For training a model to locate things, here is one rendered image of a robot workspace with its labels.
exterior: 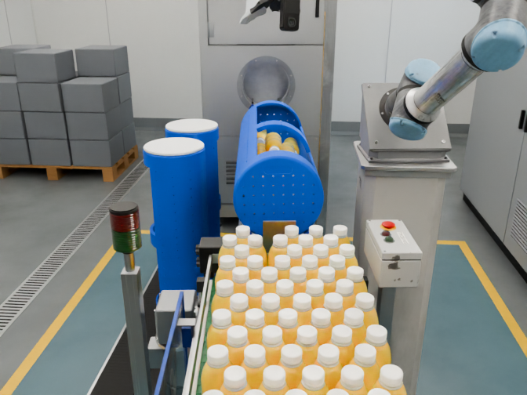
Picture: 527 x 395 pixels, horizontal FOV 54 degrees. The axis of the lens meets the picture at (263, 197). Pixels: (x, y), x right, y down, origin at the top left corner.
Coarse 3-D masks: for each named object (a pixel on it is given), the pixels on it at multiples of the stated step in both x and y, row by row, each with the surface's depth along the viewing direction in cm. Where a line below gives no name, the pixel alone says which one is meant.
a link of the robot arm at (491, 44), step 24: (504, 0) 121; (480, 24) 122; (504, 24) 117; (480, 48) 121; (504, 48) 119; (456, 72) 134; (480, 72) 132; (408, 96) 154; (432, 96) 145; (408, 120) 155; (432, 120) 154
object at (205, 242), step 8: (208, 240) 155; (216, 240) 155; (200, 248) 151; (208, 248) 151; (216, 248) 152; (200, 256) 152; (208, 256) 152; (200, 264) 153; (216, 264) 153; (200, 272) 155
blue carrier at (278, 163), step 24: (264, 120) 240; (288, 120) 240; (240, 144) 199; (240, 168) 166; (264, 168) 157; (288, 168) 158; (312, 168) 160; (240, 192) 160; (264, 192) 160; (288, 192) 160; (312, 192) 161; (240, 216) 163; (264, 216) 163; (288, 216) 164; (312, 216) 164
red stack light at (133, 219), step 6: (138, 210) 114; (114, 216) 111; (120, 216) 111; (126, 216) 111; (132, 216) 112; (138, 216) 114; (114, 222) 112; (120, 222) 111; (126, 222) 111; (132, 222) 112; (138, 222) 114; (114, 228) 112; (120, 228) 112; (126, 228) 112; (132, 228) 113
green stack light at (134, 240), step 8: (112, 232) 113; (128, 232) 112; (136, 232) 114; (112, 240) 115; (120, 240) 113; (128, 240) 113; (136, 240) 114; (120, 248) 114; (128, 248) 114; (136, 248) 115
